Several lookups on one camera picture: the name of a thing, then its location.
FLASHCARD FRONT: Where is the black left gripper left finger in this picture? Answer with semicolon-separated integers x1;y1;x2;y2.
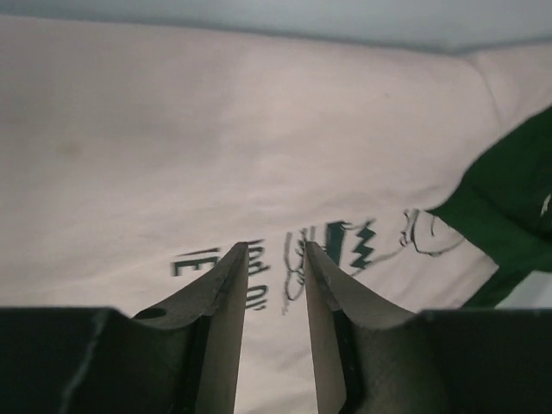
1;242;248;413

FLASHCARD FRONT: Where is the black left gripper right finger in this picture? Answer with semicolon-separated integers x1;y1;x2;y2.
304;242;551;414

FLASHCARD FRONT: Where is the cream and green t-shirt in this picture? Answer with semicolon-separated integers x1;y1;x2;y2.
1;16;551;413

